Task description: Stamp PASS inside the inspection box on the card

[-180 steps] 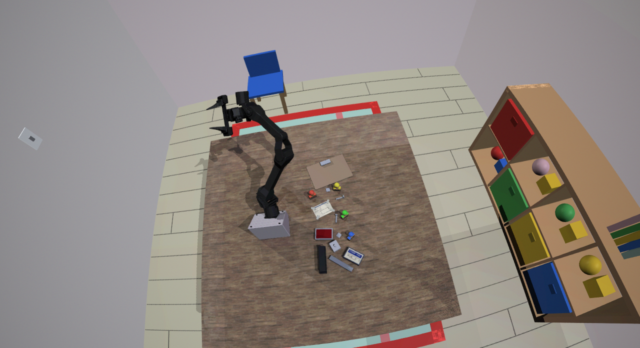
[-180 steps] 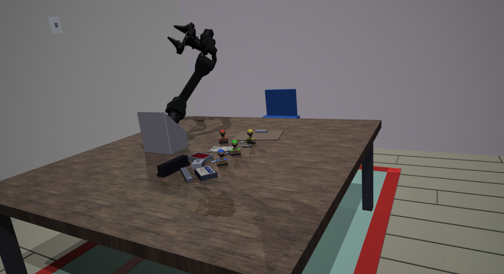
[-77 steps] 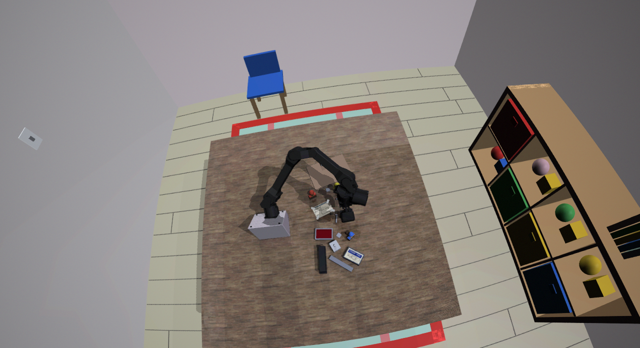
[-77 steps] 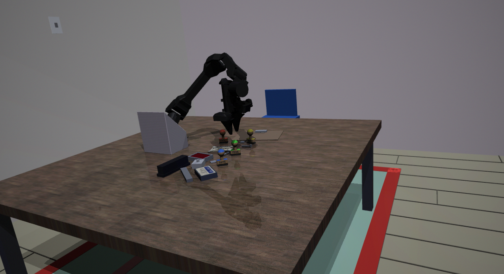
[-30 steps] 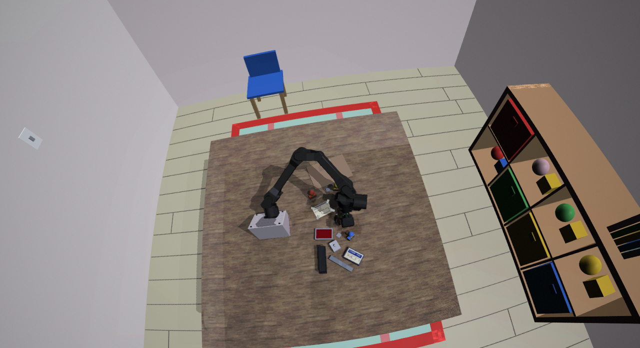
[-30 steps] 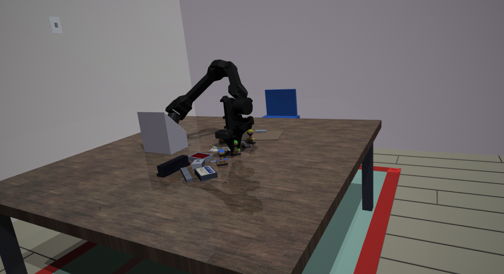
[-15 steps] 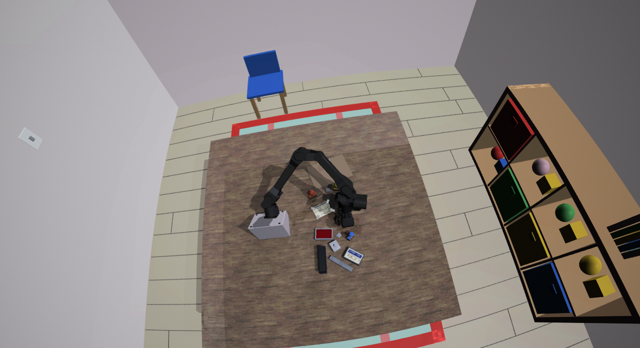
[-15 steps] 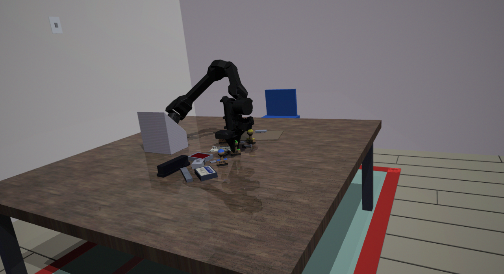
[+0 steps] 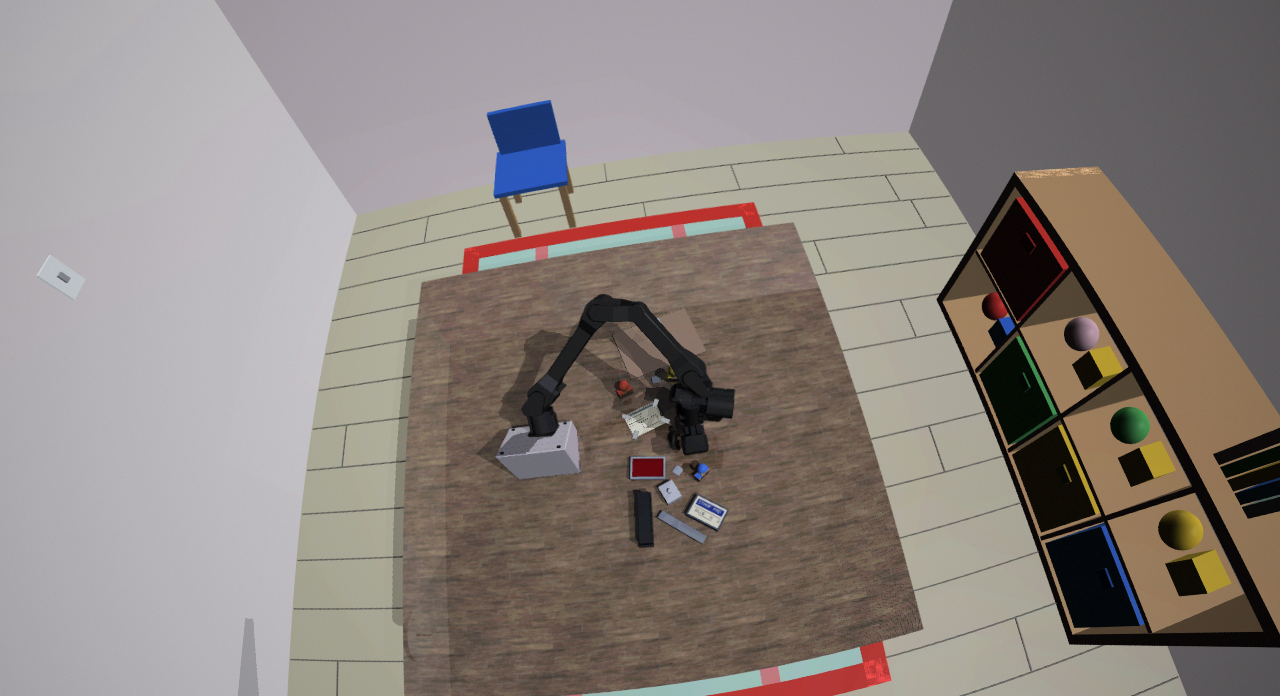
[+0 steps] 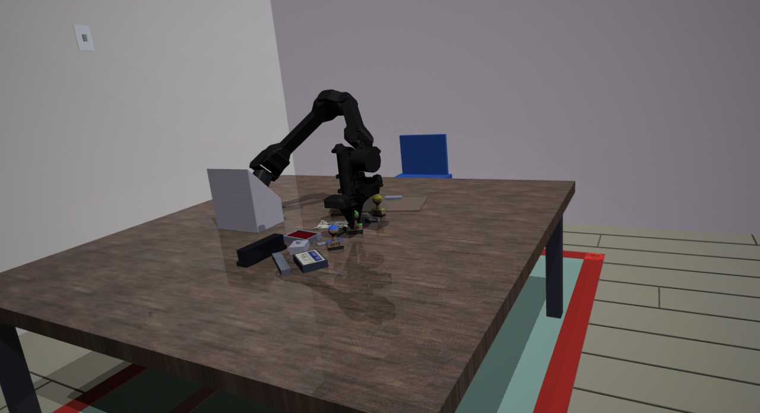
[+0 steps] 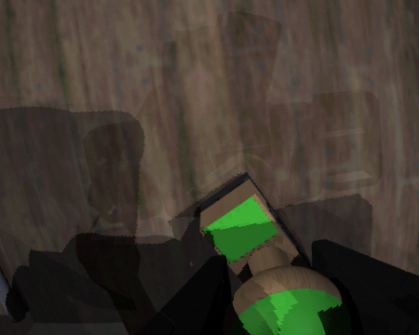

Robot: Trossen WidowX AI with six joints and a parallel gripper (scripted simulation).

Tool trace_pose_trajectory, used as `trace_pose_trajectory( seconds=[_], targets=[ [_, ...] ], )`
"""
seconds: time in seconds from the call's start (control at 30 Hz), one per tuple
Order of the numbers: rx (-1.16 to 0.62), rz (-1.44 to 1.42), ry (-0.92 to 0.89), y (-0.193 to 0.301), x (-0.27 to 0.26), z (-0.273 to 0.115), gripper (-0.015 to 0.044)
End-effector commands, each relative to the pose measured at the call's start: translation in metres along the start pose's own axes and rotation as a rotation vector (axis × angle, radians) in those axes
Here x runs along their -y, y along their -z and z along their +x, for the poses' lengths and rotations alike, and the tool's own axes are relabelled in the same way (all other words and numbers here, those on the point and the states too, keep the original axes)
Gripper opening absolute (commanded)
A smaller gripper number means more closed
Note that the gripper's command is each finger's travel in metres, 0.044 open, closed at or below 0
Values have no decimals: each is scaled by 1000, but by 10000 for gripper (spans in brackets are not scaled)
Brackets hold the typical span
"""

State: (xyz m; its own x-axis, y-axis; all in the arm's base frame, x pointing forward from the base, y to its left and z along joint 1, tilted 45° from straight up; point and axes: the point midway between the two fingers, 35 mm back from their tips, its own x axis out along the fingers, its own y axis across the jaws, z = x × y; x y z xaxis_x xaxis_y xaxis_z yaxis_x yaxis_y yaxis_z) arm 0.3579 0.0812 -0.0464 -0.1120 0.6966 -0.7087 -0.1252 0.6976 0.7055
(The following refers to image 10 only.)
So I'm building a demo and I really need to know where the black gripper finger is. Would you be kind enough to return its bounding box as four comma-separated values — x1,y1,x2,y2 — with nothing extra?
339,203,358,227
354,196,369,223

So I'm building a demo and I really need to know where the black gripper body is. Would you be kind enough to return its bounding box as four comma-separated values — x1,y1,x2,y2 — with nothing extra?
324,170,365,209

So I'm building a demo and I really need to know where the tan clipboard with grey clip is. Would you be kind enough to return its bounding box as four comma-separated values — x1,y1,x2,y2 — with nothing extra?
362,195,428,212

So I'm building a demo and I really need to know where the yellow-handled rubber stamp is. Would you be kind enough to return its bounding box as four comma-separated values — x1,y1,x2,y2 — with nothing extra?
372,195,386,217

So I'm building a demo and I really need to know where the blue-topped date stamp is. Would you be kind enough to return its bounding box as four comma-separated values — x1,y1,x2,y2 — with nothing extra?
327,225,344,251

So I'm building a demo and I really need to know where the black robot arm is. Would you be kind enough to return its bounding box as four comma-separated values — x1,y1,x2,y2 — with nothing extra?
249,90,383,197

